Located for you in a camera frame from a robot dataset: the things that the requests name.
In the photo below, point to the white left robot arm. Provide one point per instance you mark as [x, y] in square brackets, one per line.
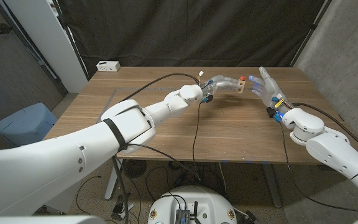
[89, 149]

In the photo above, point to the black backdrop curtain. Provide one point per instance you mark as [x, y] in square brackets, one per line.
[197, 31]

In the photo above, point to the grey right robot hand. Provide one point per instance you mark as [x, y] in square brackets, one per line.
[269, 88]

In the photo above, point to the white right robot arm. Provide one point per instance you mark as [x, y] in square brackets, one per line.
[331, 143]

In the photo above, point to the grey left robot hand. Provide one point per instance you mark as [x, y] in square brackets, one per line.
[222, 82]

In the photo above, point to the white pillar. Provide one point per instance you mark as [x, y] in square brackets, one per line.
[51, 40]

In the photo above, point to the red-headed wooden screw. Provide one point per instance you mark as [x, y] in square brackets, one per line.
[242, 77]

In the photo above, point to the wooden block with holes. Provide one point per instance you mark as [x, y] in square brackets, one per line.
[241, 86]

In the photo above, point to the round black floor fan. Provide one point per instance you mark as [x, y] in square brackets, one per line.
[135, 169]

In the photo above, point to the grey table leg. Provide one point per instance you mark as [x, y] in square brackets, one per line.
[272, 186]

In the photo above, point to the black and white floor glove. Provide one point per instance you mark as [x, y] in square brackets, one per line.
[120, 207]

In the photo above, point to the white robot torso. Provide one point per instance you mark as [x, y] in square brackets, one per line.
[194, 199]

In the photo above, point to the black floor device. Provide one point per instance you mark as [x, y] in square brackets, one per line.
[251, 218]

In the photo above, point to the grey ribbed torso module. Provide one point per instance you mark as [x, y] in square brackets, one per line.
[182, 217]

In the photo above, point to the white table leg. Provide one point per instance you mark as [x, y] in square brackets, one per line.
[112, 183]

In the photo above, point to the white flat floor panel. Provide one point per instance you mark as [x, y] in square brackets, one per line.
[65, 200]

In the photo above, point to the white power strip box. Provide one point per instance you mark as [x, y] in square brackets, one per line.
[108, 66]

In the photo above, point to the black backdrop frame pole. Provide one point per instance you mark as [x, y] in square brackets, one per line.
[312, 29]
[71, 38]

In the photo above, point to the blue plastic bin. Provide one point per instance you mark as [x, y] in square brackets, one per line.
[23, 124]

